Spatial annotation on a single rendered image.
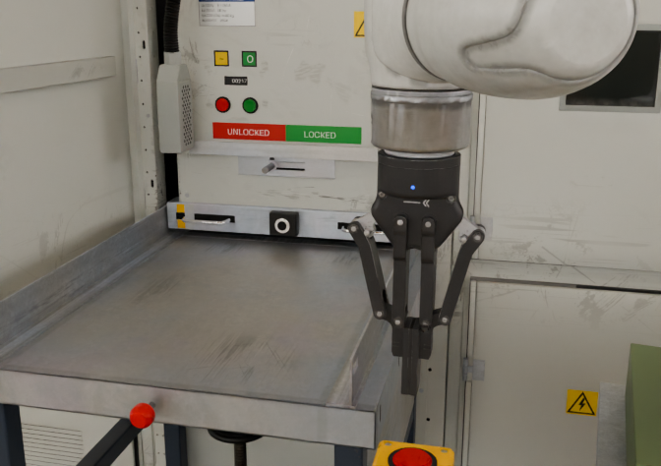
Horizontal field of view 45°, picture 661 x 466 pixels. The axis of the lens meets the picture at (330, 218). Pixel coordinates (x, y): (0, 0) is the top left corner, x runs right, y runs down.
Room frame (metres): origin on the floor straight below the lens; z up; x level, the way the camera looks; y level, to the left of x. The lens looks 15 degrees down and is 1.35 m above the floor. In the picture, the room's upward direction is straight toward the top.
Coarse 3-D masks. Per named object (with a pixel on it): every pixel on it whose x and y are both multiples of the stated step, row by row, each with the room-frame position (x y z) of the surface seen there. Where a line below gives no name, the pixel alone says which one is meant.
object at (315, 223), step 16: (176, 208) 1.69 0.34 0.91; (208, 208) 1.67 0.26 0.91; (224, 208) 1.66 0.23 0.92; (240, 208) 1.66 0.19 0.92; (256, 208) 1.65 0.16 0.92; (272, 208) 1.64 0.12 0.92; (288, 208) 1.63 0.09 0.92; (304, 208) 1.63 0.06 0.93; (176, 224) 1.69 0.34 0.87; (208, 224) 1.67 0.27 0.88; (224, 224) 1.66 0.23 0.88; (240, 224) 1.66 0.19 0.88; (256, 224) 1.65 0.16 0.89; (304, 224) 1.62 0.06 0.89; (320, 224) 1.62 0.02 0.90; (336, 224) 1.61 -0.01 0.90
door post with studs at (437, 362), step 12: (444, 252) 1.57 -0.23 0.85; (444, 264) 1.57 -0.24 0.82; (444, 276) 1.57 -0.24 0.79; (444, 288) 1.57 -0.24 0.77; (444, 336) 1.57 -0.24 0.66; (444, 348) 1.57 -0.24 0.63; (432, 360) 1.58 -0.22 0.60; (444, 360) 1.57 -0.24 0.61; (432, 372) 1.58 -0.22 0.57; (444, 372) 1.57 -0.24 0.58; (432, 384) 1.58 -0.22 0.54; (444, 384) 1.57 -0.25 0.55; (432, 396) 1.58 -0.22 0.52; (444, 396) 1.57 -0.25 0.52; (432, 408) 1.58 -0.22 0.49; (432, 420) 1.58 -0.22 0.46; (432, 432) 1.58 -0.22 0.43; (432, 444) 1.58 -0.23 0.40
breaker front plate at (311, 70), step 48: (192, 0) 1.69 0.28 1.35; (288, 0) 1.64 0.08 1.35; (336, 0) 1.62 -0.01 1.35; (192, 48) 1.69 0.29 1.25; (240, 48) 1.67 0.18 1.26; (288, 48) 1.64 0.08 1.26; (336, 48) 1.62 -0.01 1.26; (192, 96) 1.69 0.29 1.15; (240, 96) 1.67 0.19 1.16; (288, 96) 1.64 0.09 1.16; (336, 96) 1.62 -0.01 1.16; (288, 144) 1.64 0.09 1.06; (336, 144) 1.62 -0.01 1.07; (192, 192) 1.69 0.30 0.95; (240, 192) 1.67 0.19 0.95; (288, 192) 1.64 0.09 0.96; (336, 192) 1.62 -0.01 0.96
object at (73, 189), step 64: (0, 0) 1.39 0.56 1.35; (64, 0) 1.56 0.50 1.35; (128, 0) 1.71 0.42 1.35; (0, 64) 1.38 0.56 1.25; (64, 64) 1.51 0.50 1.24; (128, 64) 1.73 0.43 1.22; (0, 128) 1.36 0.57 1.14; (64, 128) 1.52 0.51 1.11; (128, 128) 1.73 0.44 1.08; (0, 192) 1.35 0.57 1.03; (64, 192) 1.51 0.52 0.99; (128, 192) 1.71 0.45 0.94; (0, 256) 1.33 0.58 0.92; (64, 256) 1.49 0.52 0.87
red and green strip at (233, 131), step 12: (216, 132) 1.68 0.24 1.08; (228, 132) 1.67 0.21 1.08; (240, 132) 1.67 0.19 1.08; (252, 132) 1.66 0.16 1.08; (264, 132) 1.65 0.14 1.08; (276, 132) 1.65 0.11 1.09; (288, 132) 1.64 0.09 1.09; (300, 132) 1.64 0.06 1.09; (312, 132) 1.63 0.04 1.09; (324, 132) 1.63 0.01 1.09; (336, 132) 1.62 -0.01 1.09; (348, 132) 1.61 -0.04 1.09; (360, 132) 1.61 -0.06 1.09; (360, 144) 1.61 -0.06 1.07
